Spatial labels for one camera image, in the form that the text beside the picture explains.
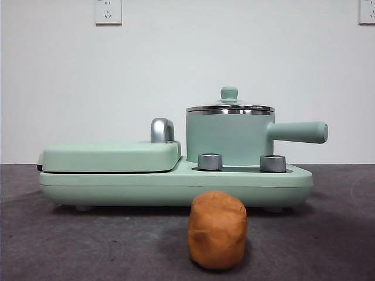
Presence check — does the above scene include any glass pot lid green knob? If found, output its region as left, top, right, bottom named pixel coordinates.
left=186, top=85, right=276, bottom=114

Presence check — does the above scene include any brown potato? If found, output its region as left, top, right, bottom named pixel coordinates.
left=187, top=190, right=248, bottom=270

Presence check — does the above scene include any silver control knob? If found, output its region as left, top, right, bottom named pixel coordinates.
left=197, top=152, right=224, bottom=171
left=260, top=154, right=287, bottom=173

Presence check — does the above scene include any green breakfast machine base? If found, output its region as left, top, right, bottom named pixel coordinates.
left=39, top=155, right=313, bottom=212

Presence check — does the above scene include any green pot with side handle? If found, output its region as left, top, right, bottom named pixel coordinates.
left=186, top=109, right=329, bottom=165

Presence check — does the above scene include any green griddle lid chrome handle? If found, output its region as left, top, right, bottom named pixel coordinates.
left=37, top=117, right=182, bottom=174

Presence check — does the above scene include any white wall socket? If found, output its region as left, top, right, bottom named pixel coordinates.
left=358, top=0, right=375, bottom=25
left=94, top=0, right=122, bottom=25

